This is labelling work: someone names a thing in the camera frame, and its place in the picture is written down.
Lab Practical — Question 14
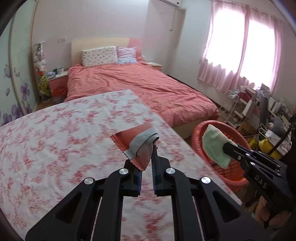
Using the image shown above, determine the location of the pink window curtain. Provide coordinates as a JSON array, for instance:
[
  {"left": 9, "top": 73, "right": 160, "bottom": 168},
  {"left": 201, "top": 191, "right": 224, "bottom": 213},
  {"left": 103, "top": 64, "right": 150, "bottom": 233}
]
[{"left": 198, "top": 1, "right": 283, "bottom": 93}]

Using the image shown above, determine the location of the cluttered desk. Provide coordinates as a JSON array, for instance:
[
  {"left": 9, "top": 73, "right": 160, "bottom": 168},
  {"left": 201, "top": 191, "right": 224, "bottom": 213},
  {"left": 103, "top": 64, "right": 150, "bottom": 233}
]
[{"left": 235, "top": 83, "right": 296, "bottom": 153}]

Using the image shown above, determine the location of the grey sock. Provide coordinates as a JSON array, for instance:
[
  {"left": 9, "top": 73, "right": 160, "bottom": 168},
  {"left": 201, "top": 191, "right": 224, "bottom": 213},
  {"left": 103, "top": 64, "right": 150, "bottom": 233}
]
[{"left": 123, "top": 125, "right": 159, "bottom": 171}]

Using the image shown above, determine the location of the white wire rack shelf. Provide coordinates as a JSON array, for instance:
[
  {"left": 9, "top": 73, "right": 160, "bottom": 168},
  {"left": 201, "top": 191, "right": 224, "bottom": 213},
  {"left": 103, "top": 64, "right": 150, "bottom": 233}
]
[{"left": 219, "top": 90, "right": 239, "bottom": 123}]

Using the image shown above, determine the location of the white floral pillow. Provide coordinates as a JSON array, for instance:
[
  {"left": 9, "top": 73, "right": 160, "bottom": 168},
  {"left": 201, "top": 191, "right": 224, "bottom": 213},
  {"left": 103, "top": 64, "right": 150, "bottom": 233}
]
[{"left": 81, "top": 46, "right": 118, "bottom": 68}]

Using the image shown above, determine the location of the glass sliding wardrobe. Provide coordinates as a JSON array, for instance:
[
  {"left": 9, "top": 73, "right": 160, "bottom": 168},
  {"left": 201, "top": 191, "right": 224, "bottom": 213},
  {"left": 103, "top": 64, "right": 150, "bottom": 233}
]
[{"left": 1, "top": 10, "right": 38, "bottom": 126}]

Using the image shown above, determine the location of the light green cloth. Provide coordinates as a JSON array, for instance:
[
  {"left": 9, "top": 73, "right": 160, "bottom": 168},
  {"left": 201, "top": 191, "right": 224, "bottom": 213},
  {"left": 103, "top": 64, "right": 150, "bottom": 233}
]
[{"left": 202, "top": 125, "right": 237, "bottom": 169}]

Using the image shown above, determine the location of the yellow bag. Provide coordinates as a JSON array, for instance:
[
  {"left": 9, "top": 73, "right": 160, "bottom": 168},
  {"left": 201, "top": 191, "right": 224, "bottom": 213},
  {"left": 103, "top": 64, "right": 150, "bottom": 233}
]
[{"left": 258, "top": 138, "right": 282, "bottom": 160}]

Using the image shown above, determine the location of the pink bedside nightstand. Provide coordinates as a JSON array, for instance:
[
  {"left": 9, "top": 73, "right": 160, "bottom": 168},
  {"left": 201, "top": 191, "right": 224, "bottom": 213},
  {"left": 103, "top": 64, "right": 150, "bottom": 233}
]
[{"left": 49, "top": 71, "right": 68, "bottom": 103}]

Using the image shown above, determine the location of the red plastic laundry basket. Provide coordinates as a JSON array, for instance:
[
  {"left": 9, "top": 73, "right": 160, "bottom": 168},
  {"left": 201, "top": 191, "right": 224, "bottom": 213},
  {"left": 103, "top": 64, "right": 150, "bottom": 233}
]
[{"left": 192, "top": 120, "right": 250, "bottom": 192}]

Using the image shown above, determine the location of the plush toy stack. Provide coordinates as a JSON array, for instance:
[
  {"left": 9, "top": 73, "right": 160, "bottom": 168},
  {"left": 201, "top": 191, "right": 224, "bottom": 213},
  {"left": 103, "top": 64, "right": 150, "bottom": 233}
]
[{"left": 33, "top": 41, "right": 51, "bottom": 102}]

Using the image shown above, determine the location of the bed with coral duvet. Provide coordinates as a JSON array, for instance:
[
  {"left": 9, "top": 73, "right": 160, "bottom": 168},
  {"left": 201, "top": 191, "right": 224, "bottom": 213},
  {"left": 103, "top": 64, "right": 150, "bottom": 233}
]
[{"left": 63, "top": 61, "right": 220, "bottom": 130}]

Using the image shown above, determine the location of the pink striped pillow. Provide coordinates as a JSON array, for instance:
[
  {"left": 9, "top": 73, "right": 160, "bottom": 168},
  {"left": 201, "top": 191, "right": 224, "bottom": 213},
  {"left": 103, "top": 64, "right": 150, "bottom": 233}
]
[{"left": 116, "top": 47, "right": 137, "bottom": 64}]

